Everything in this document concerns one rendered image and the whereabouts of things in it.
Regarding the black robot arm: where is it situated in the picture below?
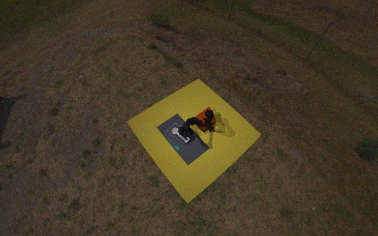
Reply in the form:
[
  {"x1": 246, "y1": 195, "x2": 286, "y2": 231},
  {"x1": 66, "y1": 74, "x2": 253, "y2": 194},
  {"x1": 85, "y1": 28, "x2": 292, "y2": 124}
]
[{"x1": 185, "y1": 110, "x2": 214, "y2": 132}]

